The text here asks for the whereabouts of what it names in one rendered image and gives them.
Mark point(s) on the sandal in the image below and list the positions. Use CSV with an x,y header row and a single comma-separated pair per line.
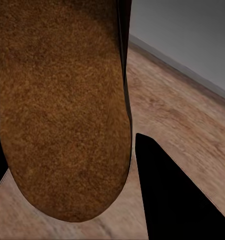
x,y
66,127

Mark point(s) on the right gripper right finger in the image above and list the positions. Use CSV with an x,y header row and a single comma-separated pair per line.
x,y
174,207

